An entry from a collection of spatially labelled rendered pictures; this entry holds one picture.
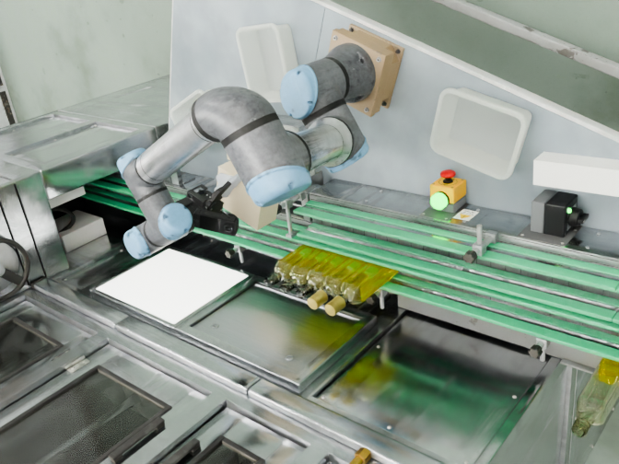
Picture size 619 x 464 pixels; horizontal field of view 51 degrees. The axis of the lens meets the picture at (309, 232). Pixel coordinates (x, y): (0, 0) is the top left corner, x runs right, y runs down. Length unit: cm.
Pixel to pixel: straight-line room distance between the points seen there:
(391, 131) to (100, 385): 104
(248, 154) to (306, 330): 76
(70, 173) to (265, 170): 134
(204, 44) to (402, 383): 125
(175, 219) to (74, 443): 60
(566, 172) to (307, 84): 62
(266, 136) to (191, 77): 120
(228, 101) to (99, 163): 133
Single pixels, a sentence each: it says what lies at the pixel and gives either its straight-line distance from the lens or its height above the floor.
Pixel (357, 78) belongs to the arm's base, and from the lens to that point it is 166.
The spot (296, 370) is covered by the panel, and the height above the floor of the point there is 128.
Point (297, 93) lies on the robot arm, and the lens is 156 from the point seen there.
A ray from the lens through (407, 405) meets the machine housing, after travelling 159.
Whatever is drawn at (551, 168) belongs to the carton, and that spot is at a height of 81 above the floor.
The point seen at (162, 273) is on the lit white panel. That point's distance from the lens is 221.
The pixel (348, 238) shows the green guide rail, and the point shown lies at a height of 92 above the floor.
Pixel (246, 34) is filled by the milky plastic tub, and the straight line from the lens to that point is 202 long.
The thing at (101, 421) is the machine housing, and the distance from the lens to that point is 175.
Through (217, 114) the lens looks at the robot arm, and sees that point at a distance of 119.
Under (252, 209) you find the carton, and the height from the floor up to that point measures 113.
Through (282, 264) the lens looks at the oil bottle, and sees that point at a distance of 181.
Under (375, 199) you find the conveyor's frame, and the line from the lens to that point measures 183.
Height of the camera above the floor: 219
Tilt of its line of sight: 41 degrees down
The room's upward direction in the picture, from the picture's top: 123 degrees counter-clockwise
